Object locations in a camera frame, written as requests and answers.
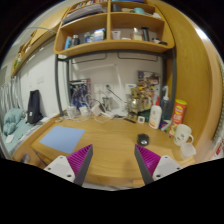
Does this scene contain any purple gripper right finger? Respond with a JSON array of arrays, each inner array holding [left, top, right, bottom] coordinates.
[[134, 145, 181, 185]]

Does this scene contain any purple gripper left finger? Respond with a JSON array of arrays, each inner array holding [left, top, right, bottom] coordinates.
[[45, 144, 93, 186]]

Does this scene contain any black computer mouse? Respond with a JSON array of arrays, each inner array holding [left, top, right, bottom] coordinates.
[[137, 133, 149, 146]]

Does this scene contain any blue mouse pad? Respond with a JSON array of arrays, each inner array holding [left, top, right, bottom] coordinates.
[[40, 126, 85, 154]]

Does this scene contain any clear plastic cup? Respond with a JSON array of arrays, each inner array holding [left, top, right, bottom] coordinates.
[[180, 143, 196, 159]]

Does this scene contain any white mug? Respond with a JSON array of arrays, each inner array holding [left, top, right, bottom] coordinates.
[[174, 124, 194, 146]]

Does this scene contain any small white cube clock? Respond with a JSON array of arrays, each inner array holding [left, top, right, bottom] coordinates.
[[138, 116, 145, 124]]

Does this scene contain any white lotion bottle red cap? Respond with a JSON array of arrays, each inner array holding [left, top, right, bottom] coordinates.
[[149, 98, 162, 129]]

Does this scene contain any white power adapter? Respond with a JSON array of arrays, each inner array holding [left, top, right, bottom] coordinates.
[[91, 104, 101, 116]]

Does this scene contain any blue spray bottle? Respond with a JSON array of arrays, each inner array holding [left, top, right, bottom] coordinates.
[[161, 86, 170, 120]]

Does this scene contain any yellow red chip can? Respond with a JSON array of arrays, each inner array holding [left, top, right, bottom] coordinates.
[[168, 99, 187, 137]]

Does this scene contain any brown figurine model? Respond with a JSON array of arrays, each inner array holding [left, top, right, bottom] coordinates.
[[128, 78, 154, 121]]

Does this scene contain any black backpack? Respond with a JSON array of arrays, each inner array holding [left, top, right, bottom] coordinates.
[[27, 90, 43, 124]]

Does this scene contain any teal plush toy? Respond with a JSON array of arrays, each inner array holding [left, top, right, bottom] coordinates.
[[3, 108, 24, 136]]

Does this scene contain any wooden wall shelf unit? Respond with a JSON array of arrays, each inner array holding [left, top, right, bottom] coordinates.
[[54, 0, 175, 57]]

